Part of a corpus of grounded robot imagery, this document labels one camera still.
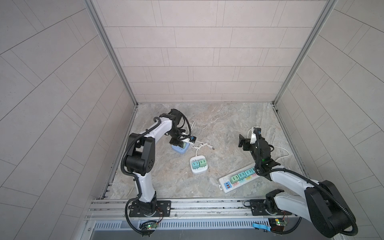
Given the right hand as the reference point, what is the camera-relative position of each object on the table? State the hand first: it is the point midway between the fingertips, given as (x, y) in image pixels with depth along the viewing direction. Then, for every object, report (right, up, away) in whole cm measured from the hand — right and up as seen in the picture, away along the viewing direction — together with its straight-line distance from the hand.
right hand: (245, 134), depth 87 cm
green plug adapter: (-36, -6, -1) cm, 36 cm away
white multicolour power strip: (-13, -25, -10) cm, 30 cm away
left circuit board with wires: (-48, -36, -22) cm, 64 cm away
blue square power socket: (-39, -9, +2) cm, 40 cm away
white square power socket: (-26, -19, -5) cm, 32 cm away
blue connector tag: (+1, -38, -22) cm, 43 cm away
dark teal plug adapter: (-5, -19, -11) cm, 23 cm away
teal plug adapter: (-29, -15, -8) cm, 34 cm away
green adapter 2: (-9, -21, -13) cm, 26 cm away
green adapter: (-25, -14, -7) cm, 30 cm away
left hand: (-35, -3, +5) cm, 36 cm away
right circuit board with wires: (+9, -39, -19) cm, 44 cm away
